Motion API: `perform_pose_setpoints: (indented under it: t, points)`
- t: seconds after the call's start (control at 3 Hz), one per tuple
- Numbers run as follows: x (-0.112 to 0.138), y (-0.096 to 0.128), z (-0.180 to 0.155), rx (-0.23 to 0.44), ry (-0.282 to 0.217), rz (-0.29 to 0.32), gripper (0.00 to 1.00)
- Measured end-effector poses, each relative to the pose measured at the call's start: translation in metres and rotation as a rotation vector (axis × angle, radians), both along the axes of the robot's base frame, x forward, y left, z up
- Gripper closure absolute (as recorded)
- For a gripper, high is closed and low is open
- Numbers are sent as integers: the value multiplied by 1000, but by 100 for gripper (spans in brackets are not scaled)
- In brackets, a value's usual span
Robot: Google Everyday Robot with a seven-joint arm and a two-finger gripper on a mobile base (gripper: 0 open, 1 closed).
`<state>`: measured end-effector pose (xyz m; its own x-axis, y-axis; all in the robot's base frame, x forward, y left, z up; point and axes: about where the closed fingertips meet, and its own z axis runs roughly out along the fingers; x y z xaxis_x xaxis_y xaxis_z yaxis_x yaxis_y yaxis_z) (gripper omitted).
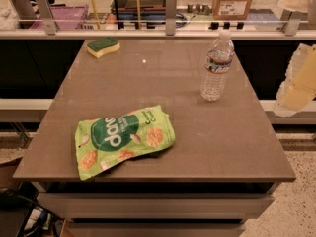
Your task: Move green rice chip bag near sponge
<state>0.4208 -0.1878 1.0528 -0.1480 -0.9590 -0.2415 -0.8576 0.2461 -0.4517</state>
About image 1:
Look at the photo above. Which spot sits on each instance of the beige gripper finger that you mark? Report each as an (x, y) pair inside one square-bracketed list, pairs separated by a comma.
[(299, 87)]

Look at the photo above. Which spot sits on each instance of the green rice chip bag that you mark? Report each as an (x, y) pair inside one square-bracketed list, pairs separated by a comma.
[(105, 142)]

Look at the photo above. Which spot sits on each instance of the green yellow sponge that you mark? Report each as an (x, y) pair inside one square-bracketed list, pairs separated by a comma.
[(103, 46)]

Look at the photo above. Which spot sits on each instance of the clear plastic water bottle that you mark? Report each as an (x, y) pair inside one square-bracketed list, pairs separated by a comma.
[(217, 64)]

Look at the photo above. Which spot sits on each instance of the cardboard box with label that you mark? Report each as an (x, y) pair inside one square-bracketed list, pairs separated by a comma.
[(231, 9)]

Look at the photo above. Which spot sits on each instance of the grey table drawer unit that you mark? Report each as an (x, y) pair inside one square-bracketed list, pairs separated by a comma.
[(156, 214)]

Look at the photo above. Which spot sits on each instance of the purple plastic crate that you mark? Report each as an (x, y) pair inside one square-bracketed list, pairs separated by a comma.
[(65, 17)]

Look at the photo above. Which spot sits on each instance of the metal glass railing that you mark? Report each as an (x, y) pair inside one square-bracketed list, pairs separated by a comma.
[(185, 19)]

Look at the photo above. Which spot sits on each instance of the yellow broom handle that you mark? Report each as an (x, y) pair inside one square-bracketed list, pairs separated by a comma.
[(93, 3)]

